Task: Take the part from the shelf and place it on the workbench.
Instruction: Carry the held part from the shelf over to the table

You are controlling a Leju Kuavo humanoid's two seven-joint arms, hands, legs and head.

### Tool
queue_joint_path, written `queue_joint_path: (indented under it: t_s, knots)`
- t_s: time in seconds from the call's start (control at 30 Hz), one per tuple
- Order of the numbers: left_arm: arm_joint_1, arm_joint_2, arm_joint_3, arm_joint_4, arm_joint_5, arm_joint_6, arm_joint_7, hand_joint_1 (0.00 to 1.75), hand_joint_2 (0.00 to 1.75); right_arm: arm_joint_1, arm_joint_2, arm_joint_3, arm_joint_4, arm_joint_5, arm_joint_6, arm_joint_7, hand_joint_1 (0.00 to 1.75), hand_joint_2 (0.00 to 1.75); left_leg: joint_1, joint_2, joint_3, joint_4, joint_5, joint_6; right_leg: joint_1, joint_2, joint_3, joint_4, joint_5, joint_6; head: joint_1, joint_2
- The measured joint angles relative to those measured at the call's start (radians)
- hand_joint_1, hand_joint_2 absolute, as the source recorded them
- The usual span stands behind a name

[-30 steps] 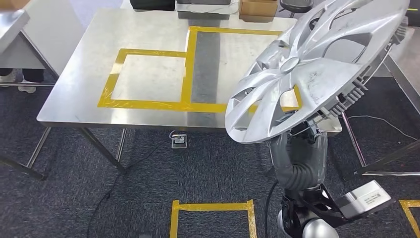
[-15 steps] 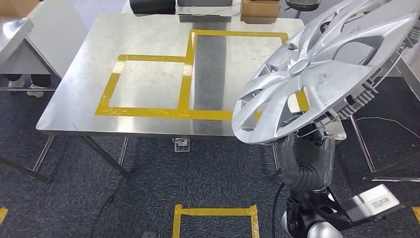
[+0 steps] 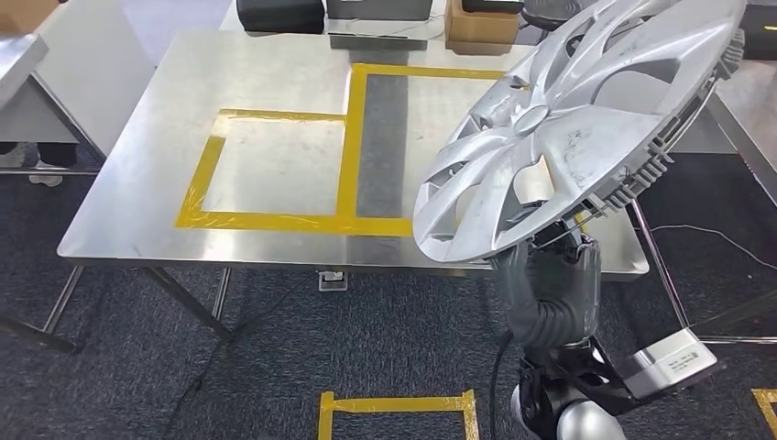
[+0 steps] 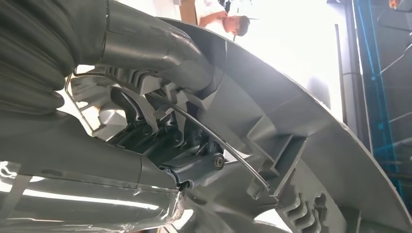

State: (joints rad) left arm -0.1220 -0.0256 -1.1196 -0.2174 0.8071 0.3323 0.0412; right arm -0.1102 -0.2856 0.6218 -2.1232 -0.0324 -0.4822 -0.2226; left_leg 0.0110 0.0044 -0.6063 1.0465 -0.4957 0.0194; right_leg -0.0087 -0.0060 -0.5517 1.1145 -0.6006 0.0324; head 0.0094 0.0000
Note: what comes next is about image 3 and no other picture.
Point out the white cabinet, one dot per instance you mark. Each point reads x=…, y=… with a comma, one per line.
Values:
x=103, y=61

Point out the black tablet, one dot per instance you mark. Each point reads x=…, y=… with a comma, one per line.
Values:
x=492, y=6

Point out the grey floor socket box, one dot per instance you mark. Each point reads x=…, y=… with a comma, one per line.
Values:
x=332, y=281

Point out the steel workbench table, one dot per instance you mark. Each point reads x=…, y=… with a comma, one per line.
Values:
x=746, y=121
x=18, y=61
x=273, y=73

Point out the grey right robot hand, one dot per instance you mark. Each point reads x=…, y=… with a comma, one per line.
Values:
x=564, y=273

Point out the person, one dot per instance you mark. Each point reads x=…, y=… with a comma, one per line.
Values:
x=54, y=155

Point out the silver plastic wheel hubcap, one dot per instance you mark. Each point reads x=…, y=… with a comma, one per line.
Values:
x=607, y=139

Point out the yellow floor tape square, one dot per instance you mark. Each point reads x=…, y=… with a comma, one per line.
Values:
x=394, y=404
x=768, y=398

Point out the brown cardboard box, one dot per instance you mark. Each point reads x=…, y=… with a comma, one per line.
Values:
x=24, y=12
x=479, y=33

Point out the black round stool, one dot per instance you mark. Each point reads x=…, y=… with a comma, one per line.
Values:
x=540, y=15

